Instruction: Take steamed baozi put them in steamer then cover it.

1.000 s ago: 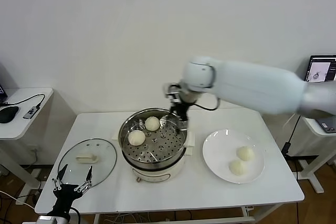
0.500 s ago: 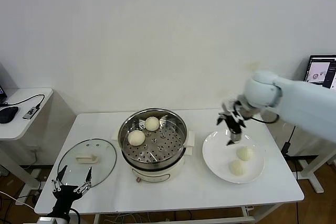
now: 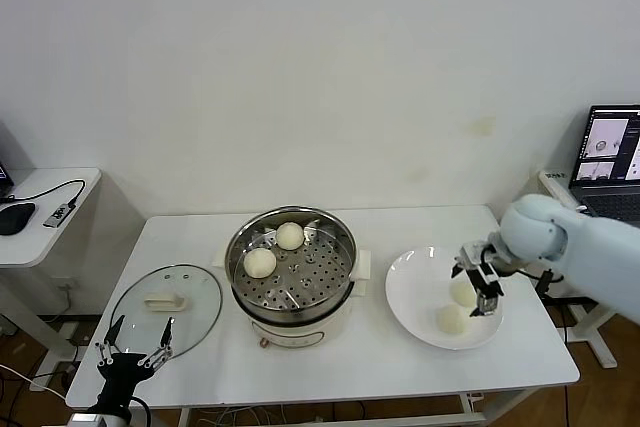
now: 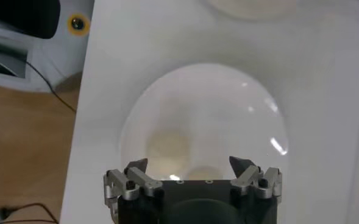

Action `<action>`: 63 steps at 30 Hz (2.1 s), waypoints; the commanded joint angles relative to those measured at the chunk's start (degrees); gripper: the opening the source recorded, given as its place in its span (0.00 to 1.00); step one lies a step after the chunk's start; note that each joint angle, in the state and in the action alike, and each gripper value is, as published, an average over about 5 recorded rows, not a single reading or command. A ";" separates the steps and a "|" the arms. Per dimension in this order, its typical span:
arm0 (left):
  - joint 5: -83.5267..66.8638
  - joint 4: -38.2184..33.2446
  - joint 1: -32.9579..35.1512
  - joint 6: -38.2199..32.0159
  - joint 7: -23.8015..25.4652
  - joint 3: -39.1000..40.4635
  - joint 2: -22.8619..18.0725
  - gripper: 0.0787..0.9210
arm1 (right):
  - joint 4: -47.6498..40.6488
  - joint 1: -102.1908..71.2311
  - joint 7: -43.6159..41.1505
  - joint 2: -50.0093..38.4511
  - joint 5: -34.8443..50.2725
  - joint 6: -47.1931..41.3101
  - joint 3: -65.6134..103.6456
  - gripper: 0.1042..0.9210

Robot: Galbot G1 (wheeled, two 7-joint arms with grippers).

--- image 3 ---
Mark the white side table with laptop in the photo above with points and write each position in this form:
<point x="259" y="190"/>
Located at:
<point x="550" y="184"/>

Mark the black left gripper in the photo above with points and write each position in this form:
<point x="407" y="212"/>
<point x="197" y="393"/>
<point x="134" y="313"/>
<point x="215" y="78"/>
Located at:
<point x="120" y="374"/>

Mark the round glass pot lid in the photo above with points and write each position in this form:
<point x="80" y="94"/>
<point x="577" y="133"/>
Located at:
<point x="200" y="297"/>

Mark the white main table frame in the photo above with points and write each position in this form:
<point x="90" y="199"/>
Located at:
<point x="400" y="419"/>

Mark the grey usb hub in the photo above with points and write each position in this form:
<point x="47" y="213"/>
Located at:
<point x="58" y="214"/>

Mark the wall socket plug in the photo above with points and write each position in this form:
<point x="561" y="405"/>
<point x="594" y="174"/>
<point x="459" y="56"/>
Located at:
<point x="66" y="286"/>

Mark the cream electric cooker base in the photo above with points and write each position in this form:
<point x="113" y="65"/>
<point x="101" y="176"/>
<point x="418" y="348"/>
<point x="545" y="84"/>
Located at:
<point x="300" y="334"/>

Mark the white steamed baozi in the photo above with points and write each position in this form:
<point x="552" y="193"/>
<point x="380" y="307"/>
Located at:
<point x="259" y="263"/>
<point x="289" y="236"/>
<point x="461" y="293"/>
<point x="452" y="319"/>

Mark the stainless steel steamer basket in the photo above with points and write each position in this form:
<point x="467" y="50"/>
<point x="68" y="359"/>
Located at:
<point x="310" y="282"/>

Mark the white side table with mouse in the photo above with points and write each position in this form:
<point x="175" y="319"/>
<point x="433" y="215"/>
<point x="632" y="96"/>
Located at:
<point x="50" y="242"/>

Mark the black computer mouse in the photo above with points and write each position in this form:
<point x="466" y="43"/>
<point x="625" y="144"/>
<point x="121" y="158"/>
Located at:
<point x="15" y="217"/>

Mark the white round plate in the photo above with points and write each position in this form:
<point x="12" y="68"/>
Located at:
<point x="415" y="297"/>

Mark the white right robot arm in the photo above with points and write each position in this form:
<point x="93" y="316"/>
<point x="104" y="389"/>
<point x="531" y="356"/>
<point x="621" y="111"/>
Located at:
<point x="575" y="242"/>

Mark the grey open laptop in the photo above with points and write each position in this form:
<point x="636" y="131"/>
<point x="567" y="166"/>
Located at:
<point x="607" y="147"/>

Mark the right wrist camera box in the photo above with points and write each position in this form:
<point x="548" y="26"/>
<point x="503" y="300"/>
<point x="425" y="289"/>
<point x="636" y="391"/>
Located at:
<point x="470" y="253"/>

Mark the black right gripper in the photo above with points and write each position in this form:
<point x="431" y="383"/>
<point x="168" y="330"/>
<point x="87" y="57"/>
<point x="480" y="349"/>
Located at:
<point x="487" y="279"/>

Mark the dark screen device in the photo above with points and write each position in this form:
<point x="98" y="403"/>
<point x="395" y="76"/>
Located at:
<point x="5" y="174"/>

